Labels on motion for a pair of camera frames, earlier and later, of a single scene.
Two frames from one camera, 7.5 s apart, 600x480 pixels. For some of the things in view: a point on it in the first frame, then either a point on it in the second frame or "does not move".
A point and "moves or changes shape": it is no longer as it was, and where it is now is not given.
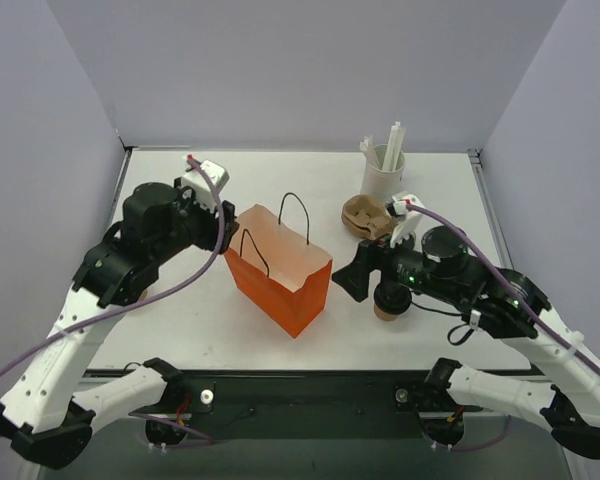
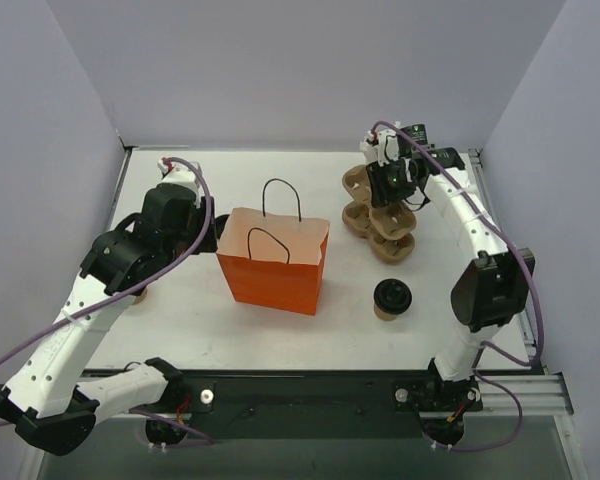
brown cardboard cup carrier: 367,217 to 355,181
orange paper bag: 286,277 moves or changes shape
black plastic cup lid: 392,297 does not move
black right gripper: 366,261 to 389,182
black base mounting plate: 304,404 does not move
